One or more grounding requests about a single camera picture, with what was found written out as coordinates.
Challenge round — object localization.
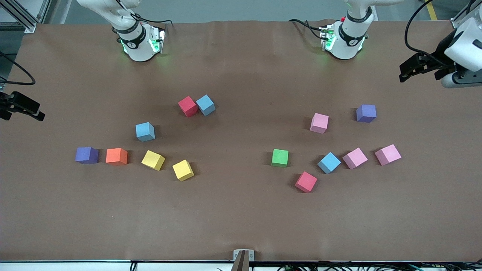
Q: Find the pink foam cube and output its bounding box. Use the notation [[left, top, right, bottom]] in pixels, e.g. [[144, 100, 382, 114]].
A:
[[375, 144, 402, 166], [310, 113, 329, 134], [342, 148, 368, 169]]

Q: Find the yellow foam cube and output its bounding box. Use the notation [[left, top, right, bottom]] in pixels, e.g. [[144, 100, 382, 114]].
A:
[[141, 150, 165, 171], [172, 160, 195, 182]]

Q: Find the red foam cube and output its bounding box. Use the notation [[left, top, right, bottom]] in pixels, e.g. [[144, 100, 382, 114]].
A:
[[295, 171, 318, 193], [178, 96, 199, 117]]

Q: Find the green foam cube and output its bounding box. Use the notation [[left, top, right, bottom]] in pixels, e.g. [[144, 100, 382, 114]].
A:
[[272, 149, 289, 167]]

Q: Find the blue foam cube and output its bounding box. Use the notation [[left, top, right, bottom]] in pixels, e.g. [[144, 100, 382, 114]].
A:
[[317, 152, 342, 174], [136, 122, 156, 142], [196, 94, 216, 116]]

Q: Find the yellow floor tape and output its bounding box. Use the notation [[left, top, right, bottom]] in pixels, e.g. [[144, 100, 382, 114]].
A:
[[425, 0, 439, 21]]

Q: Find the purple foam cube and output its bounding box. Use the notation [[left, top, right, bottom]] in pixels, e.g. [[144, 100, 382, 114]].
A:
[[75, 147, 99, 164], [356, 104, 377, 123]]

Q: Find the orange foam cube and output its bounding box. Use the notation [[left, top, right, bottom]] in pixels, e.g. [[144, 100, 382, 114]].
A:
[[105, 148, 128, 166]]

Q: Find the brown table mat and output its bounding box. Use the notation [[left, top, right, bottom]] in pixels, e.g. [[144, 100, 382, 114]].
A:
[[0, 20, 482, 262]]

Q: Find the aluminium frame post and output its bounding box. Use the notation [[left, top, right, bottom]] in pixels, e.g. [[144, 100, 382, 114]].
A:
[[450, 0, 482, 30], [0, 0, 51, 33]]

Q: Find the black left base cable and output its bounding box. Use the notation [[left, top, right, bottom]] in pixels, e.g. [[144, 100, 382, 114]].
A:
[[288, 18, 325, 41]]

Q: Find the black base cable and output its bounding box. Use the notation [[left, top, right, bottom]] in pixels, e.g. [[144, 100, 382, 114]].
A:
[[113, 0, 174, 29], [288, 18, 325, 41]]

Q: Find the black right base cable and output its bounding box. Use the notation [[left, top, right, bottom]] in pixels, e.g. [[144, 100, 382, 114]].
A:
[[113, 0, 174, 29]]

